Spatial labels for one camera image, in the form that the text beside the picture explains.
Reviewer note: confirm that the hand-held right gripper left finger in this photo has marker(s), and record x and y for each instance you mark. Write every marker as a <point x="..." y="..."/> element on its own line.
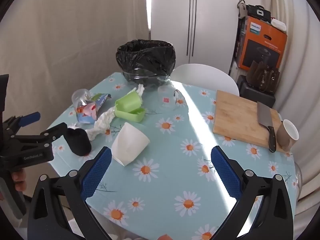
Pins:
<point x="96" y="172"/>

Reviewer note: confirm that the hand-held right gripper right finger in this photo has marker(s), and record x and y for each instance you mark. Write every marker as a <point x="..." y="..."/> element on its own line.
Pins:
<point x="226" y="172"/>

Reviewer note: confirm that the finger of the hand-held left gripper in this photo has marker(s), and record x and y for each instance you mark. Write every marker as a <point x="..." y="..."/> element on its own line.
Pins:
<point x="31" y="117"/>
<point x="58" y="128"/>

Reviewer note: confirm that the black object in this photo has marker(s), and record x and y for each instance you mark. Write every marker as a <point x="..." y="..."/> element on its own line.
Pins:
<point x="78" y="142"/>

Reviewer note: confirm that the colourful printed paper carton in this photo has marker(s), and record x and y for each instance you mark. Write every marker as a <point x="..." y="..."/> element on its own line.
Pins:
<point x="87" y="113"/>

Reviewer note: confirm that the white tissue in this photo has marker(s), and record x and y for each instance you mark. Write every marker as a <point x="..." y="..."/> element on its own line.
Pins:
<point x="140" y="90"/>
<point x="101" y="122"/>

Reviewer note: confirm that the green plastic box half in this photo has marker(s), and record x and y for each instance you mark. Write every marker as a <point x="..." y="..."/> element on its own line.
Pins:
<point x="128" y="101"/>
<point x="132" y="115"/>

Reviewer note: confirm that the waste bin with black bag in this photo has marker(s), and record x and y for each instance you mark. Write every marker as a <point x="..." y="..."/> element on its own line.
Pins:
<point x="145" y="55"/>

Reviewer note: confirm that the person's left hand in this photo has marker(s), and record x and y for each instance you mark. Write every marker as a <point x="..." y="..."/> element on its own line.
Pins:
<point x="20" y="180"/>

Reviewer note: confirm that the wooden cutting board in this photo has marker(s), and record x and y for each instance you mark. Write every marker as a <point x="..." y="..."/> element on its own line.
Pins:
<point x="237" y="115"/>

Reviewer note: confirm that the daisy print tablecloth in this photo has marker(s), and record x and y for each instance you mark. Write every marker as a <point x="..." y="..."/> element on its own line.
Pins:
<point x="175" y="135"/>

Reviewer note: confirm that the beige mug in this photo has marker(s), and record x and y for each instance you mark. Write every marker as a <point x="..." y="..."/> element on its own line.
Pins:
<point x="283" y="135"/>

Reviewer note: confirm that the black storage box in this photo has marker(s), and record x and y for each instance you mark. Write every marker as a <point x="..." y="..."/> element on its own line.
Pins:
<point x="252" y="95"/>

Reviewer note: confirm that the beige curtain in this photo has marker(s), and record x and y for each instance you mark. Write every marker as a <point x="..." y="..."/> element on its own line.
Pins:
<point x="62" y="30"/>

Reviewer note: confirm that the white chair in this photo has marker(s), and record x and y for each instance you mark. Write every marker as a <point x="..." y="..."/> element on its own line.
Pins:
<point x="200" y="75"/>

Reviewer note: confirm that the brown handbag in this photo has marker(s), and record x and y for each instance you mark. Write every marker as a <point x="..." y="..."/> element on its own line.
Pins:
<point x="262" y="77"/>

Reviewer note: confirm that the white curtain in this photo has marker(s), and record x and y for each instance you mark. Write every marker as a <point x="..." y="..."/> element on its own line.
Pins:
<point x="300" y="67"/>

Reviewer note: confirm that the orange cardboard box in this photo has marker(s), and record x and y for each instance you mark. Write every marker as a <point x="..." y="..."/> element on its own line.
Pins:
<point x="265" y="47"/>

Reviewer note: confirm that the white case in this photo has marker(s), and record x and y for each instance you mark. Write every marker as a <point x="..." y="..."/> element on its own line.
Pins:
<point x="278" y="24"/>

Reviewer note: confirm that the white wardrobe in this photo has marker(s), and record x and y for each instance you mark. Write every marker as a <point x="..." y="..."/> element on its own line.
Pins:
<point x="170" y="17"/>

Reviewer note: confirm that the black handbag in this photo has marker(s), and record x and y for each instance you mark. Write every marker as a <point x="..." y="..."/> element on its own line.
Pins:
<point x="258" y="12"/>

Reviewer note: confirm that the beige bag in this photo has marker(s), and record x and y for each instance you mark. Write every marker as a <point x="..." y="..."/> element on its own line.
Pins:
<point x="242" y="8"/>

